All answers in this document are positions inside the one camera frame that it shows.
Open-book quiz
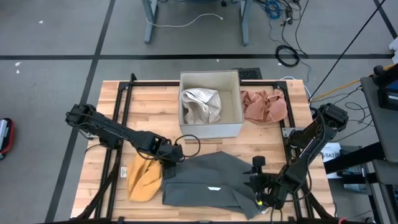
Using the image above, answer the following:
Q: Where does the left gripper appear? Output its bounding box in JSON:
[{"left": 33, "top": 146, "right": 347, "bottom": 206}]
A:
[{"left": 154, "top": 142, "right": 185, "bottom": 180}]

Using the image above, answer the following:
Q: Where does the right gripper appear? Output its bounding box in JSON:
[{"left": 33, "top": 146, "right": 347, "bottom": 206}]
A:
[{"left": 244, "top": 155, "right": 283, "bottom": 209}]

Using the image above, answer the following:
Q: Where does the mustard yellow towel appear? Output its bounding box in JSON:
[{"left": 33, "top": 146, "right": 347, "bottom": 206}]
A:
[{"left": 127, "top": 154, "right": 164, "bottom": 203}]

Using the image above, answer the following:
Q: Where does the dark grey waffle towel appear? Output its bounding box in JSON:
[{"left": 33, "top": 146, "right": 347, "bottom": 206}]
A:
[{"left": 161, "top": 151, "right": 270, "bottom": 220}]

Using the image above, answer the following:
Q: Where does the white plaid towel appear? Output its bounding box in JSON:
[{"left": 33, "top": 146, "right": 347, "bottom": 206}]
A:
[{"left": 180, "top": 88, "right": 222, "bottom": 125}]

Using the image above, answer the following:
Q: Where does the beige fabric storage box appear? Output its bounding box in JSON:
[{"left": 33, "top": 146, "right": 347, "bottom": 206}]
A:
[{"left": 178, "top": 70, "right": 244, "bottom": 140}]

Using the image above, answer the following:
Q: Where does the salmon pink towel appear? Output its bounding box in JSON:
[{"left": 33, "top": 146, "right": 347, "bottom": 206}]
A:
[{"left": 239, "top": 89, "right": 289, "bottom": 124}]

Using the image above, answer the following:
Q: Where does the white printed paper label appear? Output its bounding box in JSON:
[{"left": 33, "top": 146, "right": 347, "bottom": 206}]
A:
[{"left": 320, "top": 142, "right": 343, "bottom": 180}]

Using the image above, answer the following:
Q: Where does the black cart beam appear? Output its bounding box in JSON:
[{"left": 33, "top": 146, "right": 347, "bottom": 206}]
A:
[{"left": 323, "top": 141, "right": 386, "bottom": 175}]

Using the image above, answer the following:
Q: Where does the black perforated floor mat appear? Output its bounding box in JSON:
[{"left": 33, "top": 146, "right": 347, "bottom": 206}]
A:
[{"left": 238, "top": 67, "right": 263, "bottom": 80}]

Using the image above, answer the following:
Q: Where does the grey metal stand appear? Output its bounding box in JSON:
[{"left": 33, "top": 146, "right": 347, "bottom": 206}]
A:
[{"left": 371, "top": 159, "right": 398, "bottom": 224}]

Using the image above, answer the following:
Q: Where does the grey desk leg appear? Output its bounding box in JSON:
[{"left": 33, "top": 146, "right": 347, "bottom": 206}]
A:
[
  {"left": 142, "top": 0, "right": 160, "bottom": 44},
  {"left": 239, "top": 0, "right": 251, "bottom": 47}
]

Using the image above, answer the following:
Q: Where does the grey side cart top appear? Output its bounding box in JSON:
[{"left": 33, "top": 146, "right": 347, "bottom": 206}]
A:
[{"left": 360, "top": 76, "right": 398, "bottom": 164}]

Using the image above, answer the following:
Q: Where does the long straight black pole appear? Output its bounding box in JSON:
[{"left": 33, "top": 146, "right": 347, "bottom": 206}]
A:
[{"left": 307, "top": 0, "right": 388, "bottom": 102}]

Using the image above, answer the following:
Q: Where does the black device on cart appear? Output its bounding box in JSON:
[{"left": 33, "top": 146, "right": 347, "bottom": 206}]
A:
[{"left": 373, "top": 64, "right": 398, "bottom": 111}]

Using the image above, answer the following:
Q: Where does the red and black bag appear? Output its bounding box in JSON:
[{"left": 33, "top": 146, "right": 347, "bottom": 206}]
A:
[{"left": 0, "top": 117, "right": 16, "bottom": 161}]

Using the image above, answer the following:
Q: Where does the black power adapter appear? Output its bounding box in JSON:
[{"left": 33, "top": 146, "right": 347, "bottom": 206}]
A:
[{"left": 284, "top": 4, "right": 295, "bottom": 26}]

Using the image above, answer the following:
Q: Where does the white object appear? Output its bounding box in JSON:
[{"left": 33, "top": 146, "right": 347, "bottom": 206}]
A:
[{"left": 388, "top": 36, "right": 398, "bottom": 65}]

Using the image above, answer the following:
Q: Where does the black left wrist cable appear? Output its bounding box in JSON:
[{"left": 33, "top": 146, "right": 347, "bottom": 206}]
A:
[{"left": 136, "top": 134, "right": 201, "bottom": 162}]

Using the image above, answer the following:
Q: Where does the grey metal base plate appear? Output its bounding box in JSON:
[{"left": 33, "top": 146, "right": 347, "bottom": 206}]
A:
[{"left": 282, "top": 126, "right": 307, "bottom": 138}]

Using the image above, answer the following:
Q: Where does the black metal table frame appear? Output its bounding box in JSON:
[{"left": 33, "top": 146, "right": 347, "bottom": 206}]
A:
[{"left": 73, "top": 73, "right": 336, "bottom": 224}]

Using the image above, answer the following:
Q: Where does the yellow cable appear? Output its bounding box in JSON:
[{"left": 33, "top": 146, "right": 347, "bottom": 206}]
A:
[{"left": 309, "top": 63, "right": 397, "bottom": 103}]

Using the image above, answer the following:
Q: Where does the coiled black cable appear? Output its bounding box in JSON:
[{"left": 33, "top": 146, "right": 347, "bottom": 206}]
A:
[{"left": 274, "top": 44, "right": 301, "bottom": 68}]

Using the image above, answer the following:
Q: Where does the white floor cable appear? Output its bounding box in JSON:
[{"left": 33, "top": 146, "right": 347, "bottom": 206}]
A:
[{"left": 146, "top": 12, "right": 224, "bottom": 29}]

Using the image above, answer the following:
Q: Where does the blue cable bundle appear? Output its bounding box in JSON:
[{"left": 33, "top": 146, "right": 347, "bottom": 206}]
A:
[{"left": 264, "top": 0, "right": 282, "bottom": 20}]

